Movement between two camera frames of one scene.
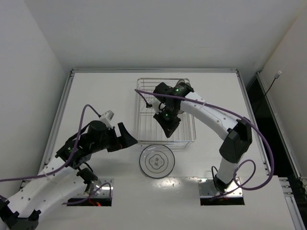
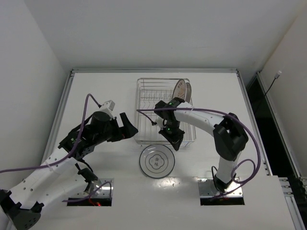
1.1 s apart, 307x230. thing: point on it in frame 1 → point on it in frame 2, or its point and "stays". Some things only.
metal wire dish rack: (149, 132) stays
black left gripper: (114, 138) → (118, 128)
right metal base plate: (207, 189) stays
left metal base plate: (102, 188) stays
